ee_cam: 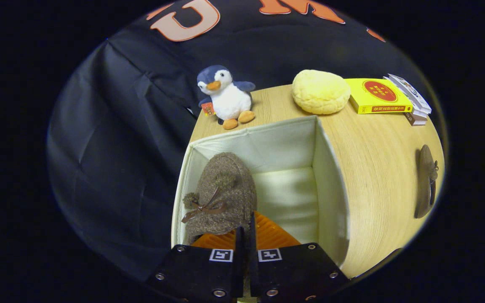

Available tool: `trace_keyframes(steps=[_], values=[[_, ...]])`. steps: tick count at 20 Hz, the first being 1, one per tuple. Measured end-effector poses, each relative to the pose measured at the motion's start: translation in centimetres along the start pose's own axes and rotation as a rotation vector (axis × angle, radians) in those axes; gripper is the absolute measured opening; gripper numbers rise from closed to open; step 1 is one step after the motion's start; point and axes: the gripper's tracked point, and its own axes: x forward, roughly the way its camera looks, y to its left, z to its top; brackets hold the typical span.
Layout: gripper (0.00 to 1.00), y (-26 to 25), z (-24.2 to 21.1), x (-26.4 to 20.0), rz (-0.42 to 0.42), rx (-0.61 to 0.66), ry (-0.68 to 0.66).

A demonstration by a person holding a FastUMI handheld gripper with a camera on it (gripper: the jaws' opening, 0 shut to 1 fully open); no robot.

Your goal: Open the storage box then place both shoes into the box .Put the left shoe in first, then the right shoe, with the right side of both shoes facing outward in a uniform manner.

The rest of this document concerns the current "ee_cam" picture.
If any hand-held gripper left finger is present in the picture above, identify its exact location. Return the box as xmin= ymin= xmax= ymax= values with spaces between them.
xmin=147 ymin=227 xmax=245 ymax=303

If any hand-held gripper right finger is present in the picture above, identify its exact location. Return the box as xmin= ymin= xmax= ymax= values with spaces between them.
xmin=249 ymin=212 xmax=350 ymax=303

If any brown fuzzy shoe with bow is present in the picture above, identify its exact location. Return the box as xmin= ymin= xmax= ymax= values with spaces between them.
xmin=181 ymin=151 xmax=258 ymax=247
xmin=414 ymin=144 xmax=439 ymax=219

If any beige fabric storage box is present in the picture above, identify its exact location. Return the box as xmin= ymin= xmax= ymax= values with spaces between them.
xmin=170 ymin=115 xmax=350 ymax=268

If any black backdrop cloth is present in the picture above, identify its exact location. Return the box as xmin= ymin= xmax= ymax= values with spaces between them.
xmin=47 ymin=0 xmax=428 ymax=282

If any blue white penguin plush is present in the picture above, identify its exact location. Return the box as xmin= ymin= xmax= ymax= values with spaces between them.
xmin=196 ymin=64 xmax=256 ymax=130

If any yellow bun plush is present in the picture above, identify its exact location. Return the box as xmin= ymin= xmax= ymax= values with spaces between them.
xmin=292 ymin=69 xmax=351 ymax=115

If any brown book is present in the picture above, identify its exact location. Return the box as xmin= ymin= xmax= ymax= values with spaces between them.
xmin=405 ymin=112 xmax=427 ymax=126

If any yellow book with red circle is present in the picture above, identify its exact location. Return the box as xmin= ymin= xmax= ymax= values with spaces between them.
xmin=346 ymin=78 xmax=413 ymax=114

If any white illustrated book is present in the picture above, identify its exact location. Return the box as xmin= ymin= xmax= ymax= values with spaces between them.
xmin=388 ymin=74 xmax=432 ymax=113

